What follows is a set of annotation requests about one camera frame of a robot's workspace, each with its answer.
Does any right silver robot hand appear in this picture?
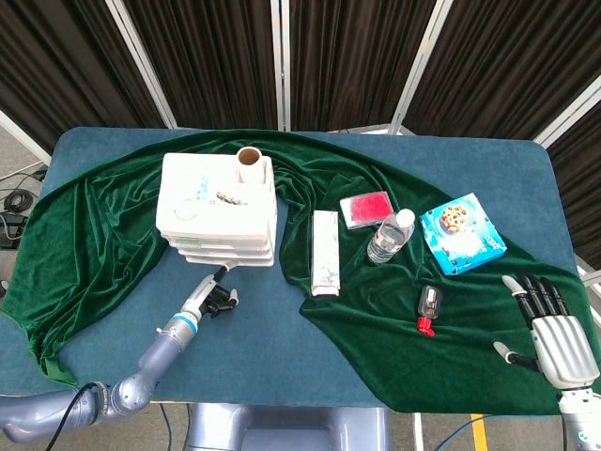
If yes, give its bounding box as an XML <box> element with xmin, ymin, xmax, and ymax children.
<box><xmin>492</xmin><ymin>272</ymin><xmax>601</xmax><ymax>391</ymax></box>

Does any brown cardboard tube roll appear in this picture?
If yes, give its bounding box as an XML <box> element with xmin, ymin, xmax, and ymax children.
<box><xmin>236</xmin><ymin>146</ymin><xmax>267</xmax><ymax>185</ymax></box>

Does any metal clip chain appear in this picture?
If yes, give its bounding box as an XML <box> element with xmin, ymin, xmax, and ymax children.
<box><xmin>214</xmin><ymin>188</ymin><xmax>249</xmax><ymax>207</ymax></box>

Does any white drawer organizer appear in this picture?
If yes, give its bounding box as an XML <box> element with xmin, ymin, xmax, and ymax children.
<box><xmin>155</xmin><ymin>152</ymin><xmax>279</xmax><ymax>269</ymax></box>

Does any clear plastic water bottle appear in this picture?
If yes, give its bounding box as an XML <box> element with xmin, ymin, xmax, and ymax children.
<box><xmin>366</xmin><ymin>208</ymin><xmax>417</xmax><ymax>265</ymax></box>

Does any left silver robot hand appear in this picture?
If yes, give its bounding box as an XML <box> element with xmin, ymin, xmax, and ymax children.
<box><xmin>180</xmin><ymin>261</ymin><xmax>239</xmax><ymax>321</ymax></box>

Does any blue cookie box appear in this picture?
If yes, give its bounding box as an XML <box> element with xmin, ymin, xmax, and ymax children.
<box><xmin>419</xmin><ymin>191</ymin><xmax>508</xmax><ymax>276</ymax></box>

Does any blue felt table cover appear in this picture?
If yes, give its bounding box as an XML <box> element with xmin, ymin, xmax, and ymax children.
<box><xmin>0</xmin><ymin>125</ymin><xmax>581</xmax><ymax>410</ymax></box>

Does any small bottle with red cap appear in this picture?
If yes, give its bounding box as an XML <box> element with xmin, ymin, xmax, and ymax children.
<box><xmin>415</xmin><ymin>285</ymin><xmax>443</xmax><ymax>338</ymax></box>

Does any grey robot base column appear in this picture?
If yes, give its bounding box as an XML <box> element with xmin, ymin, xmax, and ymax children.
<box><xmin>185</xmin><ymin>402</ymin><xmax>391</xmax><ymax>451</ymax></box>

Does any green velvet cloth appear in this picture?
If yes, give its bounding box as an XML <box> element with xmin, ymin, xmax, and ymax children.
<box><xmin>0</xmin><ymin>129</ymin><xmax>601</xmax><ymax>417</ymax></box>

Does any black coiled floor cable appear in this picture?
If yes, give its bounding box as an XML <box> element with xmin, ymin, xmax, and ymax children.
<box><xmin>3</xmin><ymin>187</ymin><xmax>37</xmax><ymax>213</ymax></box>

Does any black curtain folding screen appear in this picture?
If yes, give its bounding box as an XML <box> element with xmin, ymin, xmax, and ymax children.
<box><xmin>0</xmin><ymin>0</ymin><xmax>601</xmax><ymax>273</ymax></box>

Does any red ink pad case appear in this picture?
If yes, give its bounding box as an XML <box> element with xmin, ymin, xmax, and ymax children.
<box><xmin>339</xmin><ymin>190</ymin><xmax>394</xmax><ymax>231</ymax></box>

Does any black power adapter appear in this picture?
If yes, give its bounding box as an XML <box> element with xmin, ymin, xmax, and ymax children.
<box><xmin>0</xmin><ymin>211</ymin><xmax>25</xmax><ymax>249</ymax></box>

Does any long white carton box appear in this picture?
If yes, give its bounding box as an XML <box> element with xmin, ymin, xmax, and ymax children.
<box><xmin>310</xmin><ymin>210</ymin><xmax>342</xmax><ymax>298</ymax></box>

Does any blue floor cable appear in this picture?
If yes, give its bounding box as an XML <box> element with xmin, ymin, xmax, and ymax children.
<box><xmin>158</xmin><ymin>403</ymin><xmax>176</xmax><ymax>451</ymax></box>

